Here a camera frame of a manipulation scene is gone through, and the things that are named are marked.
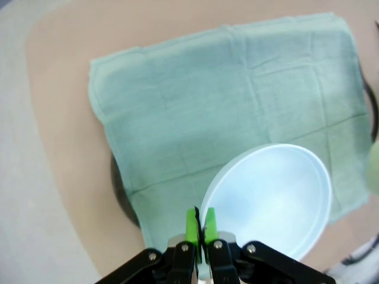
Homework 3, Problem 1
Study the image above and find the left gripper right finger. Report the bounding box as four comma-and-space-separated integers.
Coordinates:
204, 206, 337, 284

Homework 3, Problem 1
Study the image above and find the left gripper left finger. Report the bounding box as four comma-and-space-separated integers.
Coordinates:
94, 206, 203, 284

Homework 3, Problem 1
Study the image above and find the light blue bowl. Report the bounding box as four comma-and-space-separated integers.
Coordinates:
198, 143, 332, 264

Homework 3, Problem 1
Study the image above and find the green cloth mat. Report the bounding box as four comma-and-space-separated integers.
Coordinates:
88, 11, 374, 249

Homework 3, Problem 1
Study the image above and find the dark brown plastic tray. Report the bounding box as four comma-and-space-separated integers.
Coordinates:
109, 57, 379, 229

